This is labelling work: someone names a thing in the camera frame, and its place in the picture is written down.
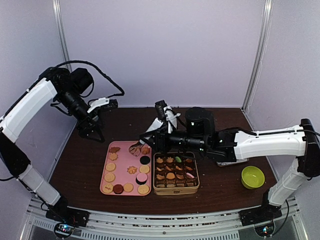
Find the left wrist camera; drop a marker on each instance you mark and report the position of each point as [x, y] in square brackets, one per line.
[103, 103]

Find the pink plastic tray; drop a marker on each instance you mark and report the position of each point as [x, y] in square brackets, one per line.
[115, 172]

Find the tan maple leaf cookie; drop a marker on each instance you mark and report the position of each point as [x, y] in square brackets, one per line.
[113, 156]

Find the aluminium front rail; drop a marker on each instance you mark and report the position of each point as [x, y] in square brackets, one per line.
[221, 225]

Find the brown leaf cookie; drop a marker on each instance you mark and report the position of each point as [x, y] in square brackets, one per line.
[114, 149]

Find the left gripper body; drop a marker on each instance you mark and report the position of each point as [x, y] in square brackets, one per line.
[81, 123]

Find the silver tin lid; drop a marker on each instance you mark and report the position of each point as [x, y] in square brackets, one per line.
[231, 163]

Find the green round cookie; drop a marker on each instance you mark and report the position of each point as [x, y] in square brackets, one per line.
[177, 159]

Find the left frame post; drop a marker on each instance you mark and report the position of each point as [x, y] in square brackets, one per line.
[67, 53]

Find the dark red round cookie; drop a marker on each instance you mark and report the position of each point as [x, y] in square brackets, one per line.
[118, 189]

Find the frame post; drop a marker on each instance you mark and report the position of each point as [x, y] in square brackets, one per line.
[67, 53]
[261, 47]

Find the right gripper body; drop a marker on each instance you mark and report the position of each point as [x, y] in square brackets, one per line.
[164, 146]

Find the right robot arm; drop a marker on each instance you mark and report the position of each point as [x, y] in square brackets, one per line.
[235, 144]

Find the round embossed cookie bottom right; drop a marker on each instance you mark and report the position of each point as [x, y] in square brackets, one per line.
[143, 189]

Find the round cookie red mark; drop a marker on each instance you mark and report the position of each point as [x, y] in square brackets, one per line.
[107, 188]

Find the gold cookie tin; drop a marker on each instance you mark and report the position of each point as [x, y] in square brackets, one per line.
[175, 178]

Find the swirl butter cookie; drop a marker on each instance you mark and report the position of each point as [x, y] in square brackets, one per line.
[132, 170]
[145, 151]

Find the green bowl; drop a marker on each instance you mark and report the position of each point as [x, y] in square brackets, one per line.
[252, 177]

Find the right frame post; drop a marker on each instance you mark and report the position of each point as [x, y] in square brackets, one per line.
[261, 47]

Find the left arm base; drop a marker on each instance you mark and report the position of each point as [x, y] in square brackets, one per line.
[67, 221]

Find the black cookie lower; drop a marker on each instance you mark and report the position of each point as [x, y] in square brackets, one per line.
[140, 182]

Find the silver white tongs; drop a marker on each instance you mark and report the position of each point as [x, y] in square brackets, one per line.
[136, 148]

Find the black sandwich cookie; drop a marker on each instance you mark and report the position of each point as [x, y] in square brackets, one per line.
[145, 160]

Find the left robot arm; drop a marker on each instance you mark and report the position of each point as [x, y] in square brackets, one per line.
[62, 90]

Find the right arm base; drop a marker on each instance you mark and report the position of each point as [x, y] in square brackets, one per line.
[262, 218]

